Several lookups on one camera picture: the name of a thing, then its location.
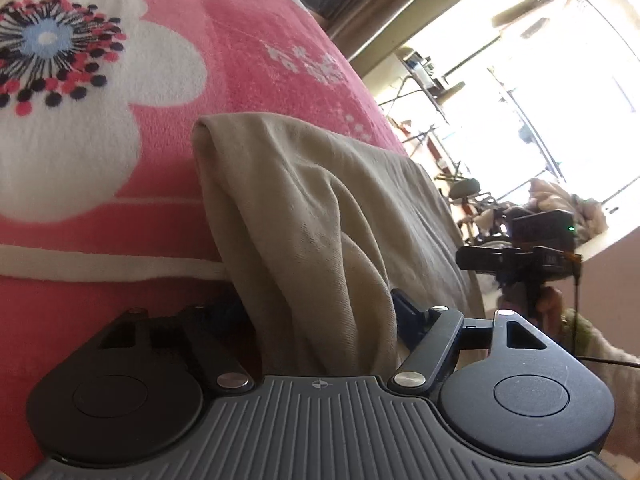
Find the person's right hand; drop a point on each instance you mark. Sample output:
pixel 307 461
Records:
pixel 552 306

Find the beige curtain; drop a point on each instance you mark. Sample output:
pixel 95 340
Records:
pixel 400 5

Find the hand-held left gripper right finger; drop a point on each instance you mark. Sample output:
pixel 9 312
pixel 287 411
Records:
pixel 405 306

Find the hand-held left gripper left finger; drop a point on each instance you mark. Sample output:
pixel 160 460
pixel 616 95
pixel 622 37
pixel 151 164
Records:
pixel 210 341

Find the beige pants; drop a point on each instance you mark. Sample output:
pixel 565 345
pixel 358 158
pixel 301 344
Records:
pixel 310 210

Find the pink floral blanket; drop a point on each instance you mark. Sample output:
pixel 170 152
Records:
pixel 200 35

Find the round stool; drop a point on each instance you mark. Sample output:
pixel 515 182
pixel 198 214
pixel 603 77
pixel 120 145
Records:
pixel 462 189

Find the cream cloth pile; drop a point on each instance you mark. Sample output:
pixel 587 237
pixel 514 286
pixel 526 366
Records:
pixel 590 210

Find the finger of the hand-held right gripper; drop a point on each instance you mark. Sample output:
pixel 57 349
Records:
pixel 475 259

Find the person's right forearm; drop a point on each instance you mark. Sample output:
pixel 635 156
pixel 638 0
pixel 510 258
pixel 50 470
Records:
pixel 592 335

